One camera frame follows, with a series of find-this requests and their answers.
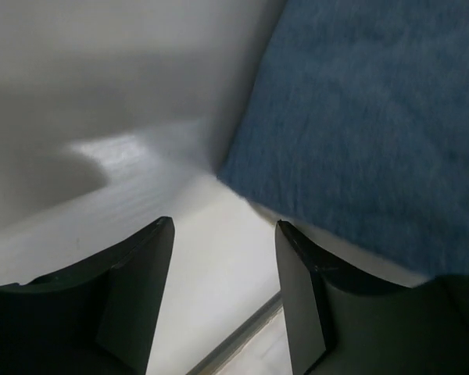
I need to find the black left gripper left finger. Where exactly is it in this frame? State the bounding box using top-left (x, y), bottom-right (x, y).
top-left (0, 216), bottom-right (175, 374)

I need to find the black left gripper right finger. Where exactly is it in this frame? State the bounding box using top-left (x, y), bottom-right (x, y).
top-left (275, 221), bottom-right (469, 374)

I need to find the blue fabric pillowcase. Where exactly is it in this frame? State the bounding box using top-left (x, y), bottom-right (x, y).
top-left (218, 1), bottom-right (469, 277)

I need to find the aluminium front rail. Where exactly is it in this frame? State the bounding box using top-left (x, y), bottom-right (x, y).
top-left (187, 292), bottom-right (282, 375)

